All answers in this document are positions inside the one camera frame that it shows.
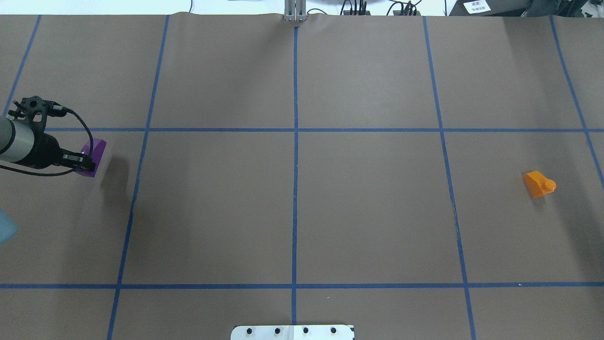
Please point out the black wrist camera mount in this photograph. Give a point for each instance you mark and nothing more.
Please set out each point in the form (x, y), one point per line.
(34, 112)

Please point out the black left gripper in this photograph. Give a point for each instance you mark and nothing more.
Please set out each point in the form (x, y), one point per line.
(46, 150)

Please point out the grey aluminium post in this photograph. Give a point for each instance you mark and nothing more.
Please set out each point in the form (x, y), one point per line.
(295, 11)

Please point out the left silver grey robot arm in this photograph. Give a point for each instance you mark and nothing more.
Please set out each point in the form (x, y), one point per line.
(22, 145)

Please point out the black box with label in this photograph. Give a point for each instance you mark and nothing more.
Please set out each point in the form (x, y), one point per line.
(489, 8)

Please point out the orange trapezoid block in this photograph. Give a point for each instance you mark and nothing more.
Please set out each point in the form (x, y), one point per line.
(538, 185)

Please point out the purple trapezoid block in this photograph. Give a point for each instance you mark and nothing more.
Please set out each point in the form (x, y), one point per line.
(93, 154)

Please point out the white metal base plate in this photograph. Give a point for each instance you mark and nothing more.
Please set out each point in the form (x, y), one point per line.
(294, 332)

